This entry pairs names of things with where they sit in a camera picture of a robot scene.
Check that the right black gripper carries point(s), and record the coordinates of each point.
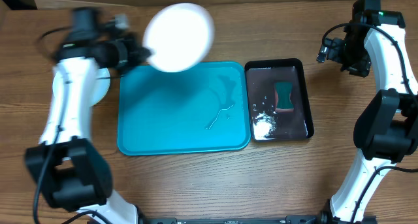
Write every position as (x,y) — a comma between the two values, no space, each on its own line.
(356,67)

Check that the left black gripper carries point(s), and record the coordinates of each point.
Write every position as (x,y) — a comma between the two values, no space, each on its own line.
(144,53)

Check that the light blue plate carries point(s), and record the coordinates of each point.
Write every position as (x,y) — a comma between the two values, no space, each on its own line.
(102,85)

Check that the pink white plate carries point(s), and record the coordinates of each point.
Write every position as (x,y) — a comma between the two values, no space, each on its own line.
(179,37)

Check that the green scrubbing sponge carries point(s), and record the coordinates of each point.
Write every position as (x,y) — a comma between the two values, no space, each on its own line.
(283,97)

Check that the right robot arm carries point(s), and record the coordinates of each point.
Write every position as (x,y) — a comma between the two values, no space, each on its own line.
(386,131)

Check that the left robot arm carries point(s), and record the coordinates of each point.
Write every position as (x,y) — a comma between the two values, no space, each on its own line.
(69,172)

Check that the teal plastic tray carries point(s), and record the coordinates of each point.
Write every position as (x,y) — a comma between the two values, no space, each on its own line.
(203,109)

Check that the black rectangular tray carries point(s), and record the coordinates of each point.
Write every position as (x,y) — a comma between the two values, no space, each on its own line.
(266,123)

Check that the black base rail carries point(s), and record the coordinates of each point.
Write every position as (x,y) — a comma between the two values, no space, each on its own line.
(228,220)

